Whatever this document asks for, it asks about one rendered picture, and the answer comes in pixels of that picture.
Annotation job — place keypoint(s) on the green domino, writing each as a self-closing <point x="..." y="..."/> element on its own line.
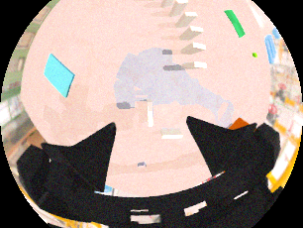
<point x="235" y="23"/>

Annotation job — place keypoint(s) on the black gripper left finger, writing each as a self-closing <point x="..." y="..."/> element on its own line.
<point x="89" y="158"/>

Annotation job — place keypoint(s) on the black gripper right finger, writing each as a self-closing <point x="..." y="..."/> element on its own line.
<point x="215" y="143"/>

